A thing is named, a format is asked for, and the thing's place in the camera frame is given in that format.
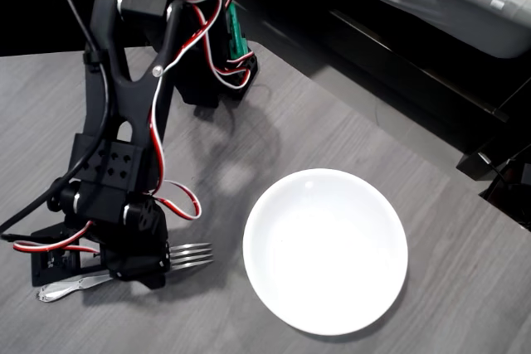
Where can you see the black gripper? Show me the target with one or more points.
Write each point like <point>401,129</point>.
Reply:
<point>132,264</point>

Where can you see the metal fork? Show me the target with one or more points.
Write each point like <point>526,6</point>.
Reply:
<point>62,291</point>

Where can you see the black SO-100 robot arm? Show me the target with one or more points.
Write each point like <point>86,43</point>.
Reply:
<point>124,93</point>

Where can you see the white round plate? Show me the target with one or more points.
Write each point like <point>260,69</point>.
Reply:
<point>325,252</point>

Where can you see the green circuit board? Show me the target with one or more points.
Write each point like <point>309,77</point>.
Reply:
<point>237,35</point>

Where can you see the black block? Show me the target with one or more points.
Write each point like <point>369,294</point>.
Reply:
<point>473,165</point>

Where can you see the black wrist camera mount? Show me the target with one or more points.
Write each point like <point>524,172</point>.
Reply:
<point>54,265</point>

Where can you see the black bed frame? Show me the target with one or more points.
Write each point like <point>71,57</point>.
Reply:
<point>415,80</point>

